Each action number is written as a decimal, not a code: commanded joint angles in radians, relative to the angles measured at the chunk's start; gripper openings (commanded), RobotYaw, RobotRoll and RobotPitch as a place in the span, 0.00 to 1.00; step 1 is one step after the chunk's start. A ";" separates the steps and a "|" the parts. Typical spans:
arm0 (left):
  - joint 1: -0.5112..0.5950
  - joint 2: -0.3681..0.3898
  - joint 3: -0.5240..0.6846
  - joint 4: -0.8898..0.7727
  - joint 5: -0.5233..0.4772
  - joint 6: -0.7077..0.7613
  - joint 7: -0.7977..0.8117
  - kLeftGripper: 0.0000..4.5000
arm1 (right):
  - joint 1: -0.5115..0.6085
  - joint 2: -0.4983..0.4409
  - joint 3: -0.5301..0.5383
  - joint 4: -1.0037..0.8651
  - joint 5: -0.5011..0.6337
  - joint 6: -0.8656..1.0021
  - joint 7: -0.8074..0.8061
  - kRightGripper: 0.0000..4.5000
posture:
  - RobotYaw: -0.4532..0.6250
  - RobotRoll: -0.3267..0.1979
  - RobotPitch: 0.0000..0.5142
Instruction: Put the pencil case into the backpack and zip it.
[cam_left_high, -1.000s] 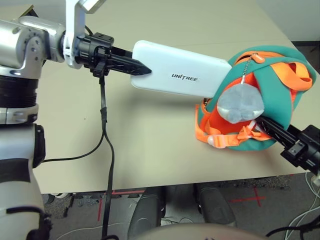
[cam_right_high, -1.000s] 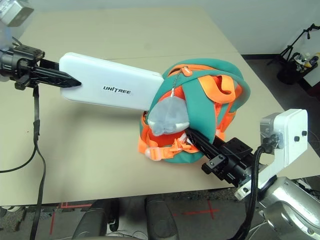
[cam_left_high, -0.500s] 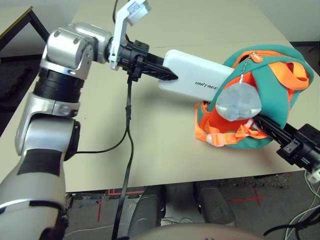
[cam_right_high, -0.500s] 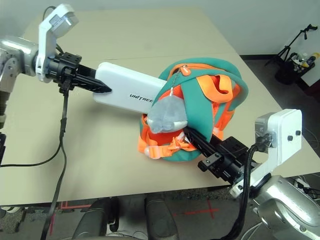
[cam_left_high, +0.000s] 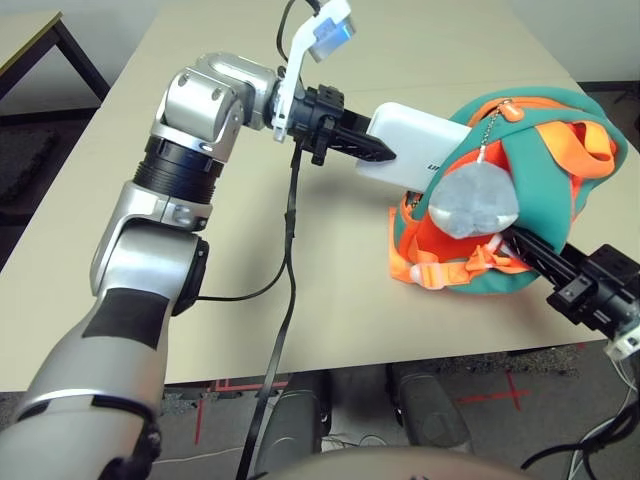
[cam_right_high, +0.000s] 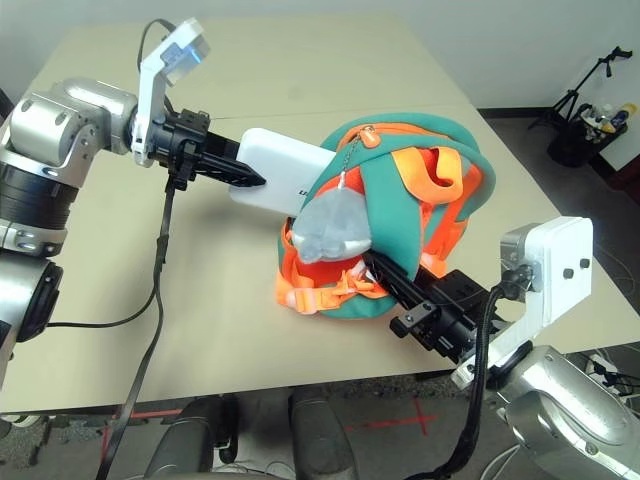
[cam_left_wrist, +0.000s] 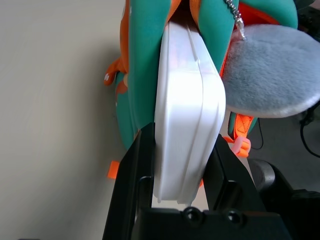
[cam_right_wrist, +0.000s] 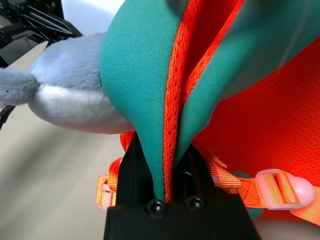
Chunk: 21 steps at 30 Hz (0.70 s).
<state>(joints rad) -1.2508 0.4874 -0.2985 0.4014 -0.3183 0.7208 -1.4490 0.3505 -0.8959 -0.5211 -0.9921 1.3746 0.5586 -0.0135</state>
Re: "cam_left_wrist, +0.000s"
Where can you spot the teal and orange backpack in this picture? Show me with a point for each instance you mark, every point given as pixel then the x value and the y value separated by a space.
pixel 145 75

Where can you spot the white Unitree pencil case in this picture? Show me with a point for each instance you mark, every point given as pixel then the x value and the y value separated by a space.
pixel 185 125

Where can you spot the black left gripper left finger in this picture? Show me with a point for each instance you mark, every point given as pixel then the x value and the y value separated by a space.
pixel 132 180

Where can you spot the grey white plush toy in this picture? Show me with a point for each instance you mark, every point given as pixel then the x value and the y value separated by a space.
pixel 270 75

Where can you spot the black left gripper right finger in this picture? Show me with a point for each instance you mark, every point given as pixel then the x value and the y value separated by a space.
pixel 230 187

